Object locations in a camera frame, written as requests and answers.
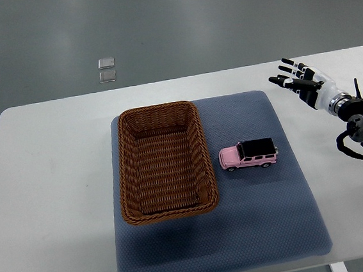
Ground upper silver floor plate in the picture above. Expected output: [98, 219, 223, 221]
[97, 57, 115, 70]

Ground white table leg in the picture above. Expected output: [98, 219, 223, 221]
[329, 262, 348, 272]

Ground blue grey fabric mat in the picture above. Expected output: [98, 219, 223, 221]
[111, 91, 332, 272]

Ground pink toy car black roof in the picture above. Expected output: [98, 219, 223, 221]
[218, 138, 278, 172]

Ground lower silver floor plate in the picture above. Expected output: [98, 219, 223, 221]
[99, 70, 117, 83]

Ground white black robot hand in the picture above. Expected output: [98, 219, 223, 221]
[269, 58, 351, 116]

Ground brown wicker basket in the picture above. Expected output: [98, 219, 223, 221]
[117, 100, 219, 226]

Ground silver floor plate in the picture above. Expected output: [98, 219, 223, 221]
[97, 57, 115, 70]
[99, 70, 117, 83]

